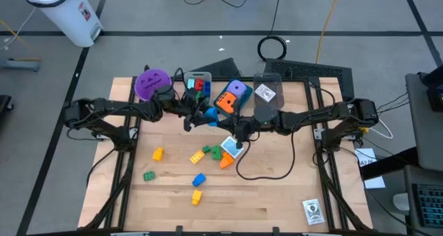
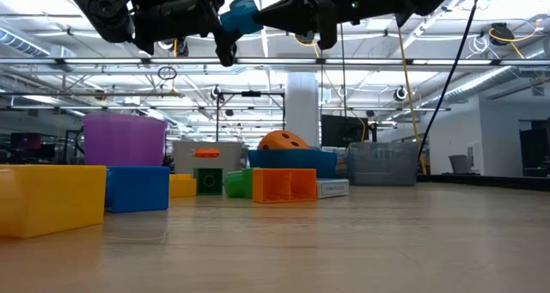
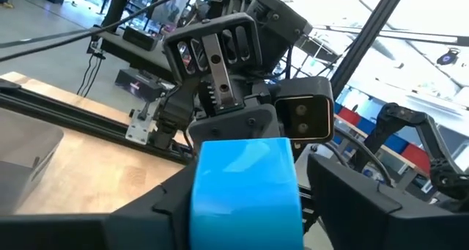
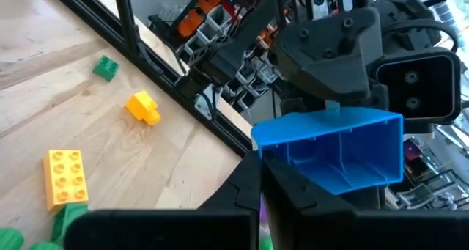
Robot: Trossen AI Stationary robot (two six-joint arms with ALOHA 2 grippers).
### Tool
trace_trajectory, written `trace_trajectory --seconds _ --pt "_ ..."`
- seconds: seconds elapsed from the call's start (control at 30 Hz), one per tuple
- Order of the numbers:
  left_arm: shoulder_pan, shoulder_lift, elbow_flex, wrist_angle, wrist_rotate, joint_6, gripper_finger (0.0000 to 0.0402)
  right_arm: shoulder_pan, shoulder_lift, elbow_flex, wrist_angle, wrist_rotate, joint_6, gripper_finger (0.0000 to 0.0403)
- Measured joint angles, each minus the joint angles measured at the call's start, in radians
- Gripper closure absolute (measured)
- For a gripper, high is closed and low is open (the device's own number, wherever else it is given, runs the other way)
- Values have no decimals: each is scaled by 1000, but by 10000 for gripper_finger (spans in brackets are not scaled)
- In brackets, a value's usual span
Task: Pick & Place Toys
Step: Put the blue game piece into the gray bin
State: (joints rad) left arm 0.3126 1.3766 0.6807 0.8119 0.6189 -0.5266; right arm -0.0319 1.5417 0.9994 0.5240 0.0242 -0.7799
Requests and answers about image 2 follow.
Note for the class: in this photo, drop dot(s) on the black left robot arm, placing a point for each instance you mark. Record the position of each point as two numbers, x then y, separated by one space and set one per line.
103 9

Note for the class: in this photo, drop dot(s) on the white plastic bin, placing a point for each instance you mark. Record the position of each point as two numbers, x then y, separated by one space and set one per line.
227 160

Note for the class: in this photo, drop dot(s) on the black monitor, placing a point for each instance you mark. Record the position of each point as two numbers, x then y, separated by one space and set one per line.
344 132

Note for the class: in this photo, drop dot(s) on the blue arched toy brick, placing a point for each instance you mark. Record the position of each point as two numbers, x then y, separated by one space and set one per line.
137 190

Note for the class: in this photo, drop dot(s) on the purple pumpkin-face bucket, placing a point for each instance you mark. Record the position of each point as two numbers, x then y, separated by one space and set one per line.
124 138

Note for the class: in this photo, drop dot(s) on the dark background monitor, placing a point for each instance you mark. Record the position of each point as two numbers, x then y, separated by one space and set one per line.
26 140

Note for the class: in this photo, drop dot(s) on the teal plastic bin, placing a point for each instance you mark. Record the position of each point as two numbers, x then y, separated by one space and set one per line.
296 164

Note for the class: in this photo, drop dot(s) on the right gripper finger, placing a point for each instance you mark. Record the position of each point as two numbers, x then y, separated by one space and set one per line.
296 3
301 24

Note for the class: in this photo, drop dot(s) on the black cabinet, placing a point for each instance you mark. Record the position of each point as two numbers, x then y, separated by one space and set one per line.
535 151

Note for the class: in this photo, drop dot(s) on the yellow flat studded brick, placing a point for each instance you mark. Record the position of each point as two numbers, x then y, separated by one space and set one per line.
182 185

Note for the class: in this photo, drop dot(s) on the orange plastic bin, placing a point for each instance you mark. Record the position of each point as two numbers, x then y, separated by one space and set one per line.
283 185

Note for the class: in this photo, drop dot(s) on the grey chair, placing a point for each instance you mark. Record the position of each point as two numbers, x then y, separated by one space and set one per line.
460 164

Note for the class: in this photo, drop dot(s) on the clear grey plastic bin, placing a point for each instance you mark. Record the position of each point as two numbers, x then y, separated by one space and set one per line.
382 164

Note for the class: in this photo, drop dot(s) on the small green toy brick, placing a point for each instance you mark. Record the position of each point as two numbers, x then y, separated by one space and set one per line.
208 175

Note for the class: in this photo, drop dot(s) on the orange foam die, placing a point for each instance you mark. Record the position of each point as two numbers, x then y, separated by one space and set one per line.
281 140

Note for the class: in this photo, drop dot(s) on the yellow toy brick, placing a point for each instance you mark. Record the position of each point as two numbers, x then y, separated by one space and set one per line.
51 198

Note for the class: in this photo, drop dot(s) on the white building column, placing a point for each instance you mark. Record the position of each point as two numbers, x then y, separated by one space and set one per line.
303 112

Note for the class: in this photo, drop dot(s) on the black aluminium table frame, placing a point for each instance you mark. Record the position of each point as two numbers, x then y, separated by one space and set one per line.
494 182

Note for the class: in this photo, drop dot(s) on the blue patterned card box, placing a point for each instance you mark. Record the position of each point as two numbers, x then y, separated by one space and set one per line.
333 188

